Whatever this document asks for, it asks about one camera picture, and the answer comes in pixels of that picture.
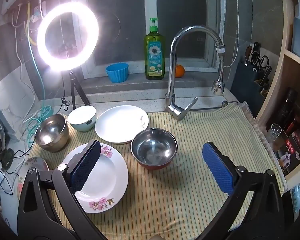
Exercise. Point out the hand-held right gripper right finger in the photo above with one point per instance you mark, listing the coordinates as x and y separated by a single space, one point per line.
218 167

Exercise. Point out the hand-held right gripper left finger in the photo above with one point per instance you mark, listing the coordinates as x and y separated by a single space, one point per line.
86 165

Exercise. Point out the white floral ceramic bowl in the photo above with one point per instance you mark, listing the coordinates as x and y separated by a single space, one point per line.
107 177

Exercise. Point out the large stainless steel bowl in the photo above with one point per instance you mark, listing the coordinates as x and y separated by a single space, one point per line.
52 132

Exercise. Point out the white and teal ceramic bowl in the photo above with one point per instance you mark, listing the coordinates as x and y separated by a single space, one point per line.
81 117

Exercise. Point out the small floral plate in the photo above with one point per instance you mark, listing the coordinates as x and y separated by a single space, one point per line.
36 162

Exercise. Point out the red steel bowl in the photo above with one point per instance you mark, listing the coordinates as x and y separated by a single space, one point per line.
152 150

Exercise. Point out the yellow striped cloth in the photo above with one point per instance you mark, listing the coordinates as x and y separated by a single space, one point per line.
165 192

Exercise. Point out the clear glass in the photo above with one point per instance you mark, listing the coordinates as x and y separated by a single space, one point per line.
274 131

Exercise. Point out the red box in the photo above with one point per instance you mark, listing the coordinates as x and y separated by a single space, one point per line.
291 152

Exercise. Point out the black tripod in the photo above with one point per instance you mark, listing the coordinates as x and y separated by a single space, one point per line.
72 90

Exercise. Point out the dark knife block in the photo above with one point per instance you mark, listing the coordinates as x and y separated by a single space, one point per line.
245 85

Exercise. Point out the dark bottle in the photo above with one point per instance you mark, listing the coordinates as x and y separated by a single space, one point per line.
288 105

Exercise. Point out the chrome kitchen faucet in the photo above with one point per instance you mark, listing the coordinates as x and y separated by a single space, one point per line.
170 85

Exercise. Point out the blue plastic bowl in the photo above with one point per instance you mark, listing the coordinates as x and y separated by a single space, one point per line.
117 73

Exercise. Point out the orange fruit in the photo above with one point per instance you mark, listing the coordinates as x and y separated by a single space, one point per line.
180 71

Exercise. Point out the black scissors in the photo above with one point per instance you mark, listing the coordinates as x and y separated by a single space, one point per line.
261 61

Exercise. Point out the green dish soap bottle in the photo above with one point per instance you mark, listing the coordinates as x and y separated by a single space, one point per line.
154 60

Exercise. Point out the wooden shelf unit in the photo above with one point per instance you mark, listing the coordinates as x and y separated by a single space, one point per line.
293 60

